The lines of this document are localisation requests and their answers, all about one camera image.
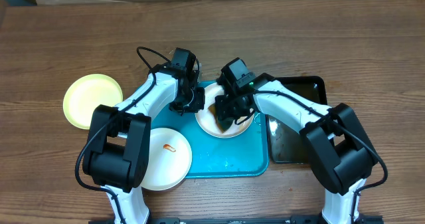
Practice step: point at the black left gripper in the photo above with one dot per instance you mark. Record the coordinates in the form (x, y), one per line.
(198, 106)

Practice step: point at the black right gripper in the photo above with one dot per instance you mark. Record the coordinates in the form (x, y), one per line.
(228, 106)

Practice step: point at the white plate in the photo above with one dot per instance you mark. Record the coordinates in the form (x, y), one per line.
(206, 117)
(170, 159)

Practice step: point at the yellow plate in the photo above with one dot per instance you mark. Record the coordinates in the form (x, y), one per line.
(86, 94)

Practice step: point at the green yellow sponge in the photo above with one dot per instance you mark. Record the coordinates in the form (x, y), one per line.
(224, 122)

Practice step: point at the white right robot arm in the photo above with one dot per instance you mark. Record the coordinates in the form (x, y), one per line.
(339, 151)

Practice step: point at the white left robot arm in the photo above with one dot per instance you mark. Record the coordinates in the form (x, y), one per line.
(115, 157)

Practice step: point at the blue plastic tray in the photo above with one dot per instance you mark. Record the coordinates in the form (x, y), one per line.
(240, 156)

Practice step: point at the black water tray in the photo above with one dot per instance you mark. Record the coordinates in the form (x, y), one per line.
(285, 145)

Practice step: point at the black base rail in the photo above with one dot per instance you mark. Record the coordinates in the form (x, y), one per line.
(295, 219)

